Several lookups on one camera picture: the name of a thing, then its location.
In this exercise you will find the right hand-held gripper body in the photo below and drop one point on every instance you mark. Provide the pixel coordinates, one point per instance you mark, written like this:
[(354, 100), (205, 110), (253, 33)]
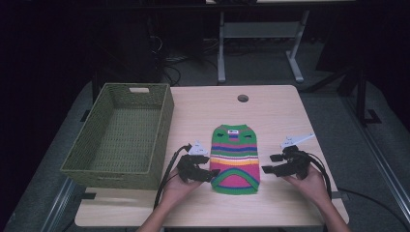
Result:
[(298, 162)]

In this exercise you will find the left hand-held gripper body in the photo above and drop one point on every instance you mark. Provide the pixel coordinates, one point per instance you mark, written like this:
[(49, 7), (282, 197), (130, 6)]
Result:
[(187, 166)]

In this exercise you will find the striped knitted pet sweater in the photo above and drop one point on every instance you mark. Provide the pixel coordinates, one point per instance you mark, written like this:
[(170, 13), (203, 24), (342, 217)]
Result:
[(235, 161)]

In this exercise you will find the person's left hand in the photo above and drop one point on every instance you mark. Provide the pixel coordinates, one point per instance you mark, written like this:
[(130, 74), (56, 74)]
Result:
[(177, 193)]

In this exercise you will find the person's right hand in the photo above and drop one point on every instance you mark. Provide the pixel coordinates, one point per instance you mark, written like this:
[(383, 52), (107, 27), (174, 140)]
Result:
[(312, 188)]

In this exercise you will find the green woven basket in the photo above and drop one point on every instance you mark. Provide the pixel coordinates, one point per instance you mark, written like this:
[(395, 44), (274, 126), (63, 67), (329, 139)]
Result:
[(125, 135)]

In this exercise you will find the black metal stand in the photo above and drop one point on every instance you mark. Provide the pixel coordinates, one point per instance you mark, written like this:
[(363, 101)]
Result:
[(361, 96)]

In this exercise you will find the aluminium floor rail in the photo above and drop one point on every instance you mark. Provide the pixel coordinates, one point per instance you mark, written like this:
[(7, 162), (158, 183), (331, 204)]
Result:
[(58, 206), (380, 154)]

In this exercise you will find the white metal table frame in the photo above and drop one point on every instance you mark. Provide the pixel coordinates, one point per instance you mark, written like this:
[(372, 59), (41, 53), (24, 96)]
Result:
[(257, 30)]

